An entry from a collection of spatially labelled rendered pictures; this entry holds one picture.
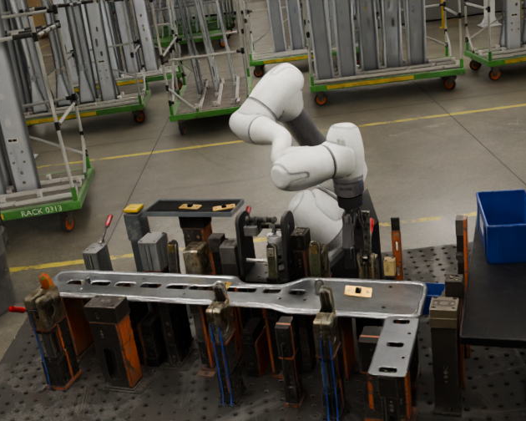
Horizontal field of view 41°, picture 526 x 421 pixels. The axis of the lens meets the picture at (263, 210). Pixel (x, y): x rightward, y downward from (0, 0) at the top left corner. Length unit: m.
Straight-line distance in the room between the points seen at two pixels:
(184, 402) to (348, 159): 0.97
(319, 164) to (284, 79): 0.63
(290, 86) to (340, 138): 0.56
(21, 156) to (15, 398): 3.88
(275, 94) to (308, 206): 0.58
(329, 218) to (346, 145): 0.93
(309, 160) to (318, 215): 0.96
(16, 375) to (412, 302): 1.48
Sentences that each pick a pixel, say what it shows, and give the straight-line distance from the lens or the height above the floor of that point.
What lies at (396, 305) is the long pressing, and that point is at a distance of 2.17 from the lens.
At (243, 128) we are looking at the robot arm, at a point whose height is 1.47.
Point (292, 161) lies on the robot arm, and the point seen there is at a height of 1.50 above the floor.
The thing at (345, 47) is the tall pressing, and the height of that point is 0.67.
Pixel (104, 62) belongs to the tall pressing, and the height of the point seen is 0.81.
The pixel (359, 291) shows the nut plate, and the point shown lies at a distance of 2.22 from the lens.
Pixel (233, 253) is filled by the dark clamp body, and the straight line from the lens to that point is 2.49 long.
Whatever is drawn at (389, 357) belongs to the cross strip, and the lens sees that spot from 1.94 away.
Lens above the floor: 2.08
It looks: 21 degrees down
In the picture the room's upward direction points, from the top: 8 degrees counter-clockwise
